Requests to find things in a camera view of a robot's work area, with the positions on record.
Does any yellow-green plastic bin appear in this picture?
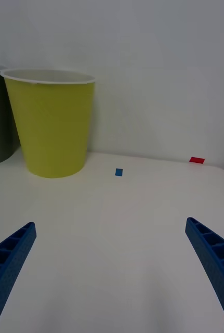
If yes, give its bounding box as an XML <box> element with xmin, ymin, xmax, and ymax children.
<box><xmin>0</xmin><ymin>68</ymin><xmax>96</xmax><ymax>179</ymax></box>

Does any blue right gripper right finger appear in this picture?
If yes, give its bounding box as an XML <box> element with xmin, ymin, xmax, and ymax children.
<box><xmin>185</xmin><ymin>217</ymin><xmax>224</xmax><ymax>333</ymax></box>

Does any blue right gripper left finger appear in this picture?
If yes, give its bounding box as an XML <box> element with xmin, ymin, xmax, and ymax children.
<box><xmin>0</xmin><ymin>221</ymin><xmax>37</xmax><ymax>333</ymax></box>

